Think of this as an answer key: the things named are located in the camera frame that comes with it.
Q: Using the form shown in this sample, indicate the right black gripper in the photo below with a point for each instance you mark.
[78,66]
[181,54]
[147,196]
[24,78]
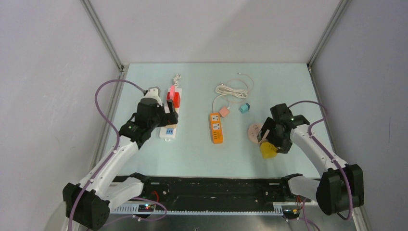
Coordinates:
[283,146]

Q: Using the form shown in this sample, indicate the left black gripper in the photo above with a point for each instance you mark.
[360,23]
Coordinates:
[168,118]

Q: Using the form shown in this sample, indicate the pink round power strip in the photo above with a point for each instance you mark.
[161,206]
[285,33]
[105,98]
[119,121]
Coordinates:
[253,132]

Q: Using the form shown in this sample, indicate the red cube socket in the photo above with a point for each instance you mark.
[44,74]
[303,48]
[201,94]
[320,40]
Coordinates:
[177,99]

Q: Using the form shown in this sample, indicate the yellow cube socket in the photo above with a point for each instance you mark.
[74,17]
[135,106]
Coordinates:
[268,150]

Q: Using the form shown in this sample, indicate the white multicolour power strip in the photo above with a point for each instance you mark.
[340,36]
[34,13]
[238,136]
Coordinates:
[168,133]

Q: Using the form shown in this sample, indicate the pink plug adapter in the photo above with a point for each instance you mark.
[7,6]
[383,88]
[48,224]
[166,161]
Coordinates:
[171,93]

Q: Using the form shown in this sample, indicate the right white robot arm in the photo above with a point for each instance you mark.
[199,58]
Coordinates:
[340,188]

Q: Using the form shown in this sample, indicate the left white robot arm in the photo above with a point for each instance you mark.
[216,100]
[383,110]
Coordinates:
[91,201]

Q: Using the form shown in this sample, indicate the teal small charger plug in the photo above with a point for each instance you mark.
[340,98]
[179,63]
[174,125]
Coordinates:
[244,108]

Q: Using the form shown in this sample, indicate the salmon pink charger plug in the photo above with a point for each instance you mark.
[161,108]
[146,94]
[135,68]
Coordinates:
[224,111]

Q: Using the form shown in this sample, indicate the orange power strip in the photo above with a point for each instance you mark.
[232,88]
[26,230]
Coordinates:
[216,128]

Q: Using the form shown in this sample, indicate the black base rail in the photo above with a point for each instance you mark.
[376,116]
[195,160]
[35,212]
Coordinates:
[210,196]

